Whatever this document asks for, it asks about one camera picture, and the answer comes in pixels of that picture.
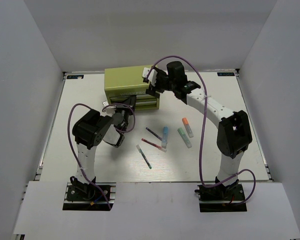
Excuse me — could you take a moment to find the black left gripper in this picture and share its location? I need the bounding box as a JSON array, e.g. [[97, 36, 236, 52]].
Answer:
[[113, 94, 136, 123]]

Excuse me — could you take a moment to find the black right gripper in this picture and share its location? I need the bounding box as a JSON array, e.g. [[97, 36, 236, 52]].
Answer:
[[146, 69, 177, 99]]

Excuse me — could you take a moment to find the green metal drawer chest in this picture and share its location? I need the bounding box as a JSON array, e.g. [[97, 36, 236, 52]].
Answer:
[[104, 65, 160, 111]]

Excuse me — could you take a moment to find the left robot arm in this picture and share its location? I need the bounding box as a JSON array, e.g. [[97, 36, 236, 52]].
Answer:
[[67, 95, 137, 200]]

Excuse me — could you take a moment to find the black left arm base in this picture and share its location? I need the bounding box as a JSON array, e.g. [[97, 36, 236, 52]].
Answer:
[[62, 182, 116, 212]]

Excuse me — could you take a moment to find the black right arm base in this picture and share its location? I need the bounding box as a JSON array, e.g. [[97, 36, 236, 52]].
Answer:
[[194, 184, 247, 213]]

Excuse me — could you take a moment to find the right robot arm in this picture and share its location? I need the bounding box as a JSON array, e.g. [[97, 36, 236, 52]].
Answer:
[[142, 61, 252, 200]]

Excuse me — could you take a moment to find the purple gel pen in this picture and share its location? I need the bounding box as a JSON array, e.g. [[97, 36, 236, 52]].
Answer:
[[145, 127, 162, 141]]

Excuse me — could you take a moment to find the blue highlighter marker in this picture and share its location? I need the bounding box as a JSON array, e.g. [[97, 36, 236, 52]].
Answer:
[[161, 126, 169, 149]]

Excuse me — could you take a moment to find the green gel pen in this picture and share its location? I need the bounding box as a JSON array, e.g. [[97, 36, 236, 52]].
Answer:
[[136, 144, 152, 169]]

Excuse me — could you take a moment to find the green highlighter marker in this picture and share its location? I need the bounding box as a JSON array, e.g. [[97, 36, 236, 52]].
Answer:
[[177, 127, 192, 148]]

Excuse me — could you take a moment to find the orange highlighter marker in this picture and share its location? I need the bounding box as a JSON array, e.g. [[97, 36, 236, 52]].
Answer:
[[182, 117, 194, 138]]

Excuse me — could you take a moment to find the red gel pen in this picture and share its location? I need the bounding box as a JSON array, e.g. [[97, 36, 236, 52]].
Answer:
[[141, 138, 167, 153]]

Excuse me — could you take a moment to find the blue label sticker left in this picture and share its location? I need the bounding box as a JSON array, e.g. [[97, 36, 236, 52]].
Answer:
[[66, 74, 84, 80]]

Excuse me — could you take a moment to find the blue label sticker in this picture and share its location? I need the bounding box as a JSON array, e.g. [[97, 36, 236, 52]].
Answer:
[[217, 72, 235, 77], [66, 74, 84, 80]]

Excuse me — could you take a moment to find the blue label sticker right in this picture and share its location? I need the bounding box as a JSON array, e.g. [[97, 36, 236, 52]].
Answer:
[[217, 72, 235, 77]]

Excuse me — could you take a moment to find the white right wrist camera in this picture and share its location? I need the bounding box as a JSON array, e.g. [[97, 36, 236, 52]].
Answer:
[[142, 67, 157, 86]]

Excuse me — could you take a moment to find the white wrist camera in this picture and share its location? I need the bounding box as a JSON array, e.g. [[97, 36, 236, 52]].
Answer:
[[102, 100, 116, 115], [142, 67, 157, 86]]

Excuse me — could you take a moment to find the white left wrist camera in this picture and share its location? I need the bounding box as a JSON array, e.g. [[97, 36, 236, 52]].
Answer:
[[102, 100, 116, 115]]

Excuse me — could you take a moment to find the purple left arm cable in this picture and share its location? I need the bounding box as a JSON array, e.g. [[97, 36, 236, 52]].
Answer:
[[67, 102, 137, 211]]

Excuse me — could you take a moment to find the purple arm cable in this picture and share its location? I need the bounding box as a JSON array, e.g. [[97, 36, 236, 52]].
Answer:
[[147, 54, 257, 206], [67, 102, 137, 211]]

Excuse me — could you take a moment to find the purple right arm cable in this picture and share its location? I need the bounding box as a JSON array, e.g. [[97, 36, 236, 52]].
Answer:
[[147, 54, 257, 206]]

